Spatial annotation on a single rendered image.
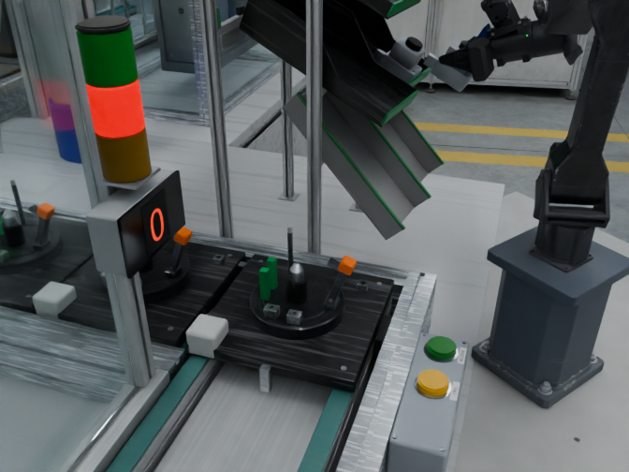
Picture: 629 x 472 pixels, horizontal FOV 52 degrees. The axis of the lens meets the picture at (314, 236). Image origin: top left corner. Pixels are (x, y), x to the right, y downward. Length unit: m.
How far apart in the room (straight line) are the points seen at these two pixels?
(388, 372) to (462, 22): 4.08
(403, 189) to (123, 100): 0.65
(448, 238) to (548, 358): 0.45
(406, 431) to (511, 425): 0.22
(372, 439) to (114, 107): 0.47
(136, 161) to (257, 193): 0.86
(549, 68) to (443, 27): 0.81
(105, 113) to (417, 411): 0.50
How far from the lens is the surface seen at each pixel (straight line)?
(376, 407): 0.84
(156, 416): 0.86
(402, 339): 0.94
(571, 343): 0.98
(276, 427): 0.87
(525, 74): 4.96
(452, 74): 1.16
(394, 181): 1.18
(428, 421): 0.82
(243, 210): 1.45
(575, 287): 0.91
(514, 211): 1.50
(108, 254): 0.70
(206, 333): 0.89
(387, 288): 1.01
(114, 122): 0.66
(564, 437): 0.99
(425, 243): 1.34
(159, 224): 0.73
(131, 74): 0.66
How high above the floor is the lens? 1.56
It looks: 31 degrees down
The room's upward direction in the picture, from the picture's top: straight up
